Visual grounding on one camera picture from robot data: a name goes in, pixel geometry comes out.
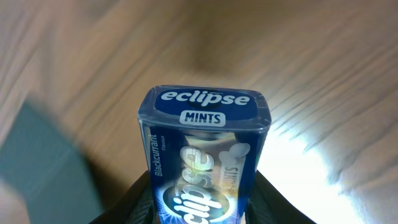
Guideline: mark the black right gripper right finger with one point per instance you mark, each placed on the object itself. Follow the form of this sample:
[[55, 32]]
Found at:
[[267, 205]]

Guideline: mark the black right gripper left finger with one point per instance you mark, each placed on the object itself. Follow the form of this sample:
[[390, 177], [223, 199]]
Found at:
[[135, 207]]

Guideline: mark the blue eclipse mint tin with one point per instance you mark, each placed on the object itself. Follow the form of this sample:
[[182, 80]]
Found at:
[[202, 147]]

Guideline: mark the dark green box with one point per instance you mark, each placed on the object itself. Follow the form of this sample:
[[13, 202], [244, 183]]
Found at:
[[48, 170]]

